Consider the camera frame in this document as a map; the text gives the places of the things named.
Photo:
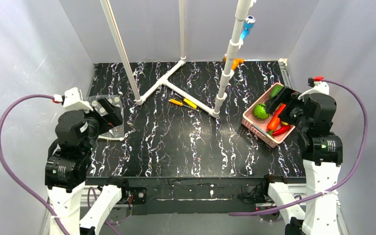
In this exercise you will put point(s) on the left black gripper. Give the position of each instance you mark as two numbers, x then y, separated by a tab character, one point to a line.
110	114

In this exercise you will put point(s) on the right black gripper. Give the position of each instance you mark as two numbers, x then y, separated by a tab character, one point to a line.
285	102

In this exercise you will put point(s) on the clear polka dot zip bag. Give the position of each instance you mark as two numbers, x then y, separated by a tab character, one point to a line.
116	131

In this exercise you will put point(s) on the orange toy carrot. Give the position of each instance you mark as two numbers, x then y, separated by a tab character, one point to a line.
275	121

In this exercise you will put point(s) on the green toy watermelon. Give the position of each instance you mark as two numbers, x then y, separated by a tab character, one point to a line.
260	112

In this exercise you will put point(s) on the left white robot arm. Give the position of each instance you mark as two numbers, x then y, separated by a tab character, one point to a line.
66	168

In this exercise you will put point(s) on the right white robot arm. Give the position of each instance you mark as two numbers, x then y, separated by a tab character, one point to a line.
322	154

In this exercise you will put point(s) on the green toy bell pepper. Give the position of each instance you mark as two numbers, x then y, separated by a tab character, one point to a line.
275	90

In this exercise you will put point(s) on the red toy chili pepper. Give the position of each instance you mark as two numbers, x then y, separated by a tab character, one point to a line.
282	130

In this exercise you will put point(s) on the pink plastic basket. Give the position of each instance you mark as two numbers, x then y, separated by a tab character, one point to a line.
259	126

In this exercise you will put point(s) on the orange object at back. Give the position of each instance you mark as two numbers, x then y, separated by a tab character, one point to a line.
236	62

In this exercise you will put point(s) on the blue hanging bottle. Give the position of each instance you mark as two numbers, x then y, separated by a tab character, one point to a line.
247	26

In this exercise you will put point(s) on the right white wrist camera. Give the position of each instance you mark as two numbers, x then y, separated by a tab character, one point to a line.
317	85

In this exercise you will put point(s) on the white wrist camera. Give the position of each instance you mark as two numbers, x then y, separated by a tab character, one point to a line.
317	85
72	100

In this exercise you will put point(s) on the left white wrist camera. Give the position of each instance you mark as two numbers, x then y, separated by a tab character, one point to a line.
72	100

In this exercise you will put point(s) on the orange handled screwdriver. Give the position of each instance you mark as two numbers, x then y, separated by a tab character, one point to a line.
176	102

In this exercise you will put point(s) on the yellow handled screwdriver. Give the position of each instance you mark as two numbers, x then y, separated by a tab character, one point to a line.
187	102

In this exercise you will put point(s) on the white pvc pipe frame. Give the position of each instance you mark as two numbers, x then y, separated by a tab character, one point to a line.
242	11

